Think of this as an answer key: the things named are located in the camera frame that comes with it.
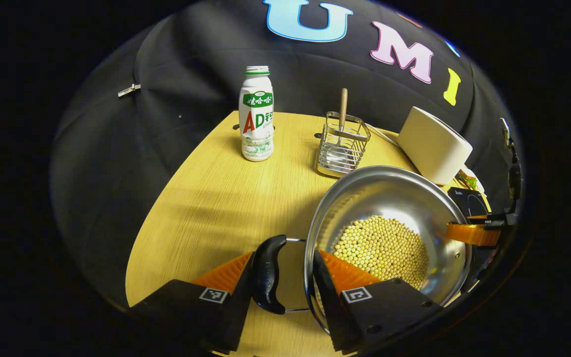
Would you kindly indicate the white drink bottle green label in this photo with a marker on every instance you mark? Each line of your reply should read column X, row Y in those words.
column 256, row 139

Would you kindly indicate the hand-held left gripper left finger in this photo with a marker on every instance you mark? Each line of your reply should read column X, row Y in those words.
column 241, row 307

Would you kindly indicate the sandwich with lettuce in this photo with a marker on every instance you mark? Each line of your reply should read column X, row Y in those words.
column 469, row 181

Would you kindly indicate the white toaster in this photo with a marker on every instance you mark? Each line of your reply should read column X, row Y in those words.
column 429, row 144

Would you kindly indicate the black induction cooktop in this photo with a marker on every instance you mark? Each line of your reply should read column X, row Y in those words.
column 464, row 198

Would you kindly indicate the pile of yellow soybeans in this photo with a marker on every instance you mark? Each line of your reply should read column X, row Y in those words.
column 384, row 243

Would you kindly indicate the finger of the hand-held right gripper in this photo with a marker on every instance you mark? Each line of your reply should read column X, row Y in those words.
column 474, row 234

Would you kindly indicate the silver cloth clip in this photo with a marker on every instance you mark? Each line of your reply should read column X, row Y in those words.
column 129, row 90

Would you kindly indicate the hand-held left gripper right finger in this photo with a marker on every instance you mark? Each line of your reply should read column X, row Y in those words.
column 330, row 307

